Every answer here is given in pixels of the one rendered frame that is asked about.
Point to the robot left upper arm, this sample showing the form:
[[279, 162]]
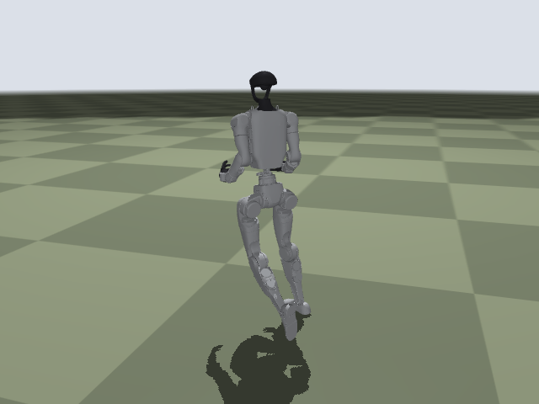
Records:
[[239, 124]]

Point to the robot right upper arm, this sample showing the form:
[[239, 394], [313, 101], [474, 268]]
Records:
[[293, 154]]

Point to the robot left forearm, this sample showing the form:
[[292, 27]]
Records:
[[234, 172]]

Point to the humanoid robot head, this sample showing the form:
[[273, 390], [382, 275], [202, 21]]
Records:
[[264, 80]]

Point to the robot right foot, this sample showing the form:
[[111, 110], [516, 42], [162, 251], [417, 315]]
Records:
[[303, 308]]

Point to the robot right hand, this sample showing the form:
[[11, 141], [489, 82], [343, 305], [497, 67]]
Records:
[[277, 169]]

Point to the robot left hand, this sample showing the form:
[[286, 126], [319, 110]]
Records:
[[223, 167]]

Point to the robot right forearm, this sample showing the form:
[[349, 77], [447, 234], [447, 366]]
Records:
[[289, 167]]

